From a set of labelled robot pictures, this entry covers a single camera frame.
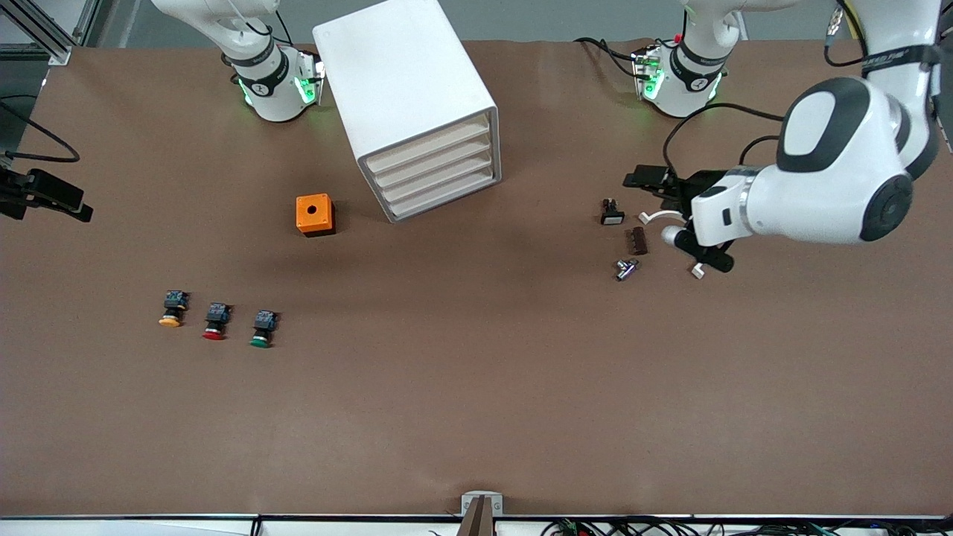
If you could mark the white cabinet drawer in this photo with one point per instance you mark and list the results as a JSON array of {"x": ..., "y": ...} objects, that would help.
[
  {"x": 435, "y": 161},
  {"x": 447, "y": 193},
  {"x": 441, "y": 177}
]

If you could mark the white table edge rail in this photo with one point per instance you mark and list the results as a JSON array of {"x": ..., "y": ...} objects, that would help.
[{"x": 149, "y": 525}]

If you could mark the black white rectangular switch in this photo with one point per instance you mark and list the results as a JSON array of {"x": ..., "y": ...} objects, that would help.
[{"x": 612, "y": 214}]

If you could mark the red mushroom push button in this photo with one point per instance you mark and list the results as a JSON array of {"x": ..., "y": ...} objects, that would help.
[{"x": 217, "y": 314}]

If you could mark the brown ribbed cylinder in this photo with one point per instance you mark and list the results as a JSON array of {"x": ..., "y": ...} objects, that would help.
[{"x": 639, "y": 241}]

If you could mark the white drawer cabinet housing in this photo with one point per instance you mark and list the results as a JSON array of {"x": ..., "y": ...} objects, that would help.
[{"x": 402, "y": 67}]

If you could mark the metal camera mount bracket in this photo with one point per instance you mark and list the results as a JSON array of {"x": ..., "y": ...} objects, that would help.
[{"x": 482, "y": 508}]

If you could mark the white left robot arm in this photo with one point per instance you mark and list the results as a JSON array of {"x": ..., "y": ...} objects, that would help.
[{"x": 819, "y": 193}]

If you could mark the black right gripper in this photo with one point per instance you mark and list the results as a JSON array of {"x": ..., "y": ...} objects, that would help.
[{"x": 43, "y": 190}]

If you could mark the chrome valve fitting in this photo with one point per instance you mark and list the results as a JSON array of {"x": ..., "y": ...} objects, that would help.
[{"x": 626, "y": 269}]

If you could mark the yellow mushroom push button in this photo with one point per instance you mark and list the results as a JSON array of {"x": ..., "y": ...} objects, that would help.
[{"x": 176, "y": 301}]

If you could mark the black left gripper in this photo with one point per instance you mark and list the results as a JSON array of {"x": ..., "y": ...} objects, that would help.
[{"x": 702, "y": 184}]

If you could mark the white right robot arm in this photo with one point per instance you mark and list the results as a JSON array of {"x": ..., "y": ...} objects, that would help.
[{"x": 272, "y": 89}]

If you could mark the aluminium frame post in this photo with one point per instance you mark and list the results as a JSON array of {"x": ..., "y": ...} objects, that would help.
[{"x": 45, "y": 33}]

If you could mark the green mushroom push button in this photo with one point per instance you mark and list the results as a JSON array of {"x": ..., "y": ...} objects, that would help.
[{"x": 263, "y": 322}]

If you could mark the orange push button box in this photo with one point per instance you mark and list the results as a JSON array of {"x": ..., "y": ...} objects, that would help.
[{"x": 313, "y": 212}]

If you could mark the white plastic bin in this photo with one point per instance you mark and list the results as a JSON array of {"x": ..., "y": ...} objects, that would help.
[{"x": 428, "y": 143}]

